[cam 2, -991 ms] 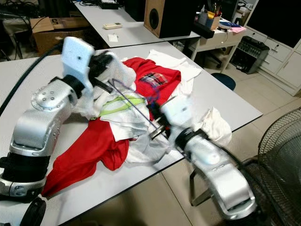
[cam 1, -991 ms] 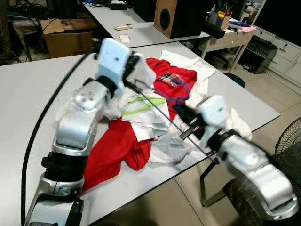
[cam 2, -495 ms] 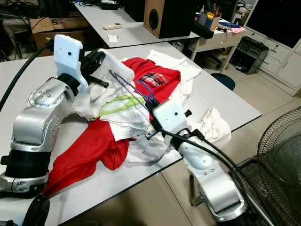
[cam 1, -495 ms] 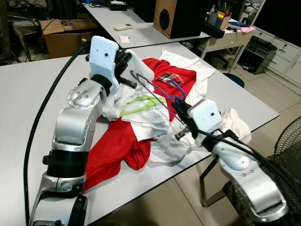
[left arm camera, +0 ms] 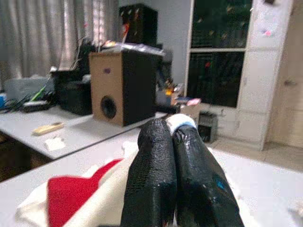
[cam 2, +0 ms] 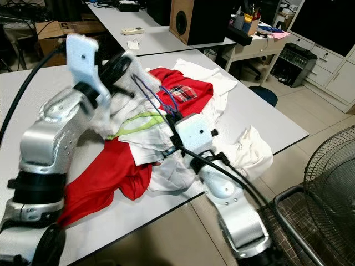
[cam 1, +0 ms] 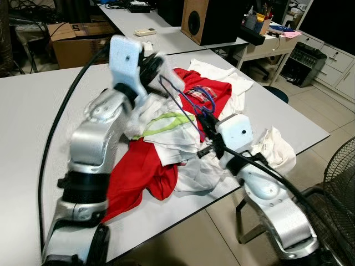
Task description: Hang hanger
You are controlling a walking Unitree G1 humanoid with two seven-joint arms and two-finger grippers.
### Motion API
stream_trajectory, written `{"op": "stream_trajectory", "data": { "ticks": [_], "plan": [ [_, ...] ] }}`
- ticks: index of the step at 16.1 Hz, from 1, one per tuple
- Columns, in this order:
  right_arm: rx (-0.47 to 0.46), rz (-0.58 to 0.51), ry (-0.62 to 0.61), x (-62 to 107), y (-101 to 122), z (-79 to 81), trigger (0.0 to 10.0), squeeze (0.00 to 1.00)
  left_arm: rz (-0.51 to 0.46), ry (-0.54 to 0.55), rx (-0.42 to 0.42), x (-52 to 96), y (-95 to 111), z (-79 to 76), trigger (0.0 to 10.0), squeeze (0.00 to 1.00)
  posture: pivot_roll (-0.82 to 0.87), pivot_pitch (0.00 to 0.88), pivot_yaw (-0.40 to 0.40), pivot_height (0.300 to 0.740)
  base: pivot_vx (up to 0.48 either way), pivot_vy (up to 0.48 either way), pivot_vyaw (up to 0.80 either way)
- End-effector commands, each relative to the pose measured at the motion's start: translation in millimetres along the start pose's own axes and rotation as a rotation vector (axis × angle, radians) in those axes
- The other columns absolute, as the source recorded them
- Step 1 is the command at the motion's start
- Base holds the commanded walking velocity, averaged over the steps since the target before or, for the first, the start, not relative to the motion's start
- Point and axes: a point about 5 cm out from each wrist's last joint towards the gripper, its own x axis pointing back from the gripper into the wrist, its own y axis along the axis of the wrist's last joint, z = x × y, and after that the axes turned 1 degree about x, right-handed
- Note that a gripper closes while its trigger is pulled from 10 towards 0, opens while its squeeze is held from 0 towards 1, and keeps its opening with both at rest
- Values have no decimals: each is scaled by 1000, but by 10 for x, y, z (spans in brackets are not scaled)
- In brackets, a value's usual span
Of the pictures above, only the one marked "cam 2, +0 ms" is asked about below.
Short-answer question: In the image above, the white desk with drawer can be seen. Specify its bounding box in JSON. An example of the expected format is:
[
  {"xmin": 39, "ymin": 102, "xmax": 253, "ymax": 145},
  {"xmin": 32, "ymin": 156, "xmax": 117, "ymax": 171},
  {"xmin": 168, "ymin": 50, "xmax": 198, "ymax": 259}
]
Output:
[{"xmin": 222, "ymin": 30, "xmax": 292, "ymax": 84}]

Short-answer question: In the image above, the white flat spread garment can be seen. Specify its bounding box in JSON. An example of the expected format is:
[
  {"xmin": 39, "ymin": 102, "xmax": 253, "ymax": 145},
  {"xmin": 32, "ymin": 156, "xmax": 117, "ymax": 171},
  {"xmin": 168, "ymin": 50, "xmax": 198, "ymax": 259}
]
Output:
[{"xmin": 169, "ymin": 58, "xmax": 238, "ymax": 114}]

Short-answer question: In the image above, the white folded t-shirt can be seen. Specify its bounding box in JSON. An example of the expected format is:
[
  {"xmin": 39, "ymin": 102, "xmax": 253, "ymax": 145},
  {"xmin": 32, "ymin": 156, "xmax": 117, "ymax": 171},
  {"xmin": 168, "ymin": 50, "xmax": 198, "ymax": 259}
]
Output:
[{"xmin": 122, "ymin": 130, "xmax": 173, "ymax": 167}]

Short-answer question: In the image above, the black audio mixer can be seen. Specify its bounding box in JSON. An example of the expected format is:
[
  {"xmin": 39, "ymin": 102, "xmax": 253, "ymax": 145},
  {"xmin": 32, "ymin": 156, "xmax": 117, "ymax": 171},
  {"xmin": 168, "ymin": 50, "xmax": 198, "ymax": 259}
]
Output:
[{"xmin": 269, "ymin": 42, "xmax": 318, "ymax": 88}]

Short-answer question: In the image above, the sheer greyish white garment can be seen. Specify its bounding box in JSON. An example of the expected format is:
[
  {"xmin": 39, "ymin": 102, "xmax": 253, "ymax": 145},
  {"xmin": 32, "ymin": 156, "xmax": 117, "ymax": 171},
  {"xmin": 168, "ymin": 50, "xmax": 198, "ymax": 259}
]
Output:
[{"xmin": 147, "ymin": 158, "xmax": 206, "ymax": 193}]

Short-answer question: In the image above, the blue round stool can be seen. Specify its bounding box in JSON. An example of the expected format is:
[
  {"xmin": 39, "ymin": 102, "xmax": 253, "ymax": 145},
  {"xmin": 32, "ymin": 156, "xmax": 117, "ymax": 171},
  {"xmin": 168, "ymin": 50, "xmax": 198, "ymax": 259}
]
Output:
[{"xmin": 248, "ymin": 84, "xmax": 280, "ymax": 107}]

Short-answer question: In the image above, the black desk tray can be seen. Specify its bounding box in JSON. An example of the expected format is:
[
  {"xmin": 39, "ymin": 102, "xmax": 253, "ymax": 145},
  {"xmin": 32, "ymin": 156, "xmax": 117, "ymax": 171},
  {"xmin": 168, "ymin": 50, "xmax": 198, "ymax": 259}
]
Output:
[{"xmin": 227, "ymin": 25, "xmax": 256, "ymax": 46}]

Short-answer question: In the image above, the blue wire clothes hanger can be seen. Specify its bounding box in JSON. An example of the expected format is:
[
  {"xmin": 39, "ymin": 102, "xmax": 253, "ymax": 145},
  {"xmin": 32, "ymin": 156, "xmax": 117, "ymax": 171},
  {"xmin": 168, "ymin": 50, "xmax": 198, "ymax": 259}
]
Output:
[{"xmin": 132, "ymin": 74, "xmax": 184, "ymax": 120}]

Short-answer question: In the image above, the white drawer cabinet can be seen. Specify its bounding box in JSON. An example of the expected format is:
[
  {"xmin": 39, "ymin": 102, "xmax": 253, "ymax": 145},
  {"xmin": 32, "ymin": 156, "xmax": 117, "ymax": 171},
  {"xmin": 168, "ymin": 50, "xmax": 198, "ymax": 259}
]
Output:
[{"xmin": 291, "ymin": 30, "xmax": 355, "ymax": 114}]

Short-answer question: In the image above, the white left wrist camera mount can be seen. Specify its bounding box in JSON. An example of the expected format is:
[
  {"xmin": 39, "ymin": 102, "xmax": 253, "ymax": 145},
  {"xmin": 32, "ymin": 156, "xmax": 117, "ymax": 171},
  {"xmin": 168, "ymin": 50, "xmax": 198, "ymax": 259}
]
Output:
[{"xmin": 65, "ymin": 33, "xmax": 111, "ymax": 109}]

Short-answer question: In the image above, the pink paper sheet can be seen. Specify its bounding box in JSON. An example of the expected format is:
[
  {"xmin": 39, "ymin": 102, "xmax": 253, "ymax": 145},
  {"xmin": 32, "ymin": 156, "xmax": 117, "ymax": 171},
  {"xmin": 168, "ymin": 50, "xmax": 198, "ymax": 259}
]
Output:
[{"xmin": 271, "ymin": 29, "xmax": 292, "ymax": 38}]

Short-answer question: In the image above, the white garment with green trim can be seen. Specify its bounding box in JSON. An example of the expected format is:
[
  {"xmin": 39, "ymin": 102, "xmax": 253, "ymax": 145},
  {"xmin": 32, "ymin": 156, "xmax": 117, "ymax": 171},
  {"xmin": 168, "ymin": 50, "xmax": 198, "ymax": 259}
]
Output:
[{"xmin": 111, "ymin": 110, "xmax": 170, "ymax": 142}]

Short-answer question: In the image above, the pen holder with pens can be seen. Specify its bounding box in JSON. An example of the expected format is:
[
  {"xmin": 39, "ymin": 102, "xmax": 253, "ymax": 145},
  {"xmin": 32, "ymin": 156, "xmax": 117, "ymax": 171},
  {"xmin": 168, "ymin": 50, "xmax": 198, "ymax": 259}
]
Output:
[{"xmin": 232, "ymin": 4, "xmax": 261, "ymax": 34}]

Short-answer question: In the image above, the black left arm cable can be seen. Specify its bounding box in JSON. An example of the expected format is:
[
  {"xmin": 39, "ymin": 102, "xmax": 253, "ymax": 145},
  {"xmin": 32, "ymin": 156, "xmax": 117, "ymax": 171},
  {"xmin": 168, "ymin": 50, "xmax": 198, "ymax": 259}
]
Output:
[{"xmin": 0, "ymin": 42, "xmax": 70, "ymax": 145}]

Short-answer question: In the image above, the small black desk device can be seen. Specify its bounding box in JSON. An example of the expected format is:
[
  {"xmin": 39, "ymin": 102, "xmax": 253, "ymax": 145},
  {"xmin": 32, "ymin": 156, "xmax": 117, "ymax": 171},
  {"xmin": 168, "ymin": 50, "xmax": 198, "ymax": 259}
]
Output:
[{"xmin": 116, "ymin": 2, "xmax": 139, "ymax": 12}]

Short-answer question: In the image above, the red shirt with plaid pocket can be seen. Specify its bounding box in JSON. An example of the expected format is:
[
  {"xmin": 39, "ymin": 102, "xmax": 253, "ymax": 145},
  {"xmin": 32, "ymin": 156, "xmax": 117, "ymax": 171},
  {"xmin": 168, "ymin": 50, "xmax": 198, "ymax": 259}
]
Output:
[{"xmin": 58, "ymin": 66, "xmax": 214, "ymax": 228}]

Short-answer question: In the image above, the brown cardboard box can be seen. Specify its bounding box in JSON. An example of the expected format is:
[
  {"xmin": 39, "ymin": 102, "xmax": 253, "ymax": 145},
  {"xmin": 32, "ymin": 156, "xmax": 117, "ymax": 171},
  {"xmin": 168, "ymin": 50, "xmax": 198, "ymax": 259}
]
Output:
[{"xmin": 35, "ymin": 21, "xmax": 106, "ymax": 53}]

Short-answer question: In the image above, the wooden black loudspeaker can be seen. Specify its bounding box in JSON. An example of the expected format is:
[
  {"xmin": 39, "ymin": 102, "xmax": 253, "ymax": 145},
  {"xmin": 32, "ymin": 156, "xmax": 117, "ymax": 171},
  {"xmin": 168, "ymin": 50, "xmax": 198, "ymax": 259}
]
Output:
[{"xmin": 169, "ymin": 0, "xmax": 236, "ymax": 47}]

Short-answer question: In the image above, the white remote control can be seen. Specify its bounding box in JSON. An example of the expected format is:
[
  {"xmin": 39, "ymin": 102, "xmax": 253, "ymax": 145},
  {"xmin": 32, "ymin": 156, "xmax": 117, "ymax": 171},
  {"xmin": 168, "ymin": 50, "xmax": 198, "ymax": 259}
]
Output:
[{"xmin": 122, "ymin": 27, "xmax": 145, "ymax": 36}]

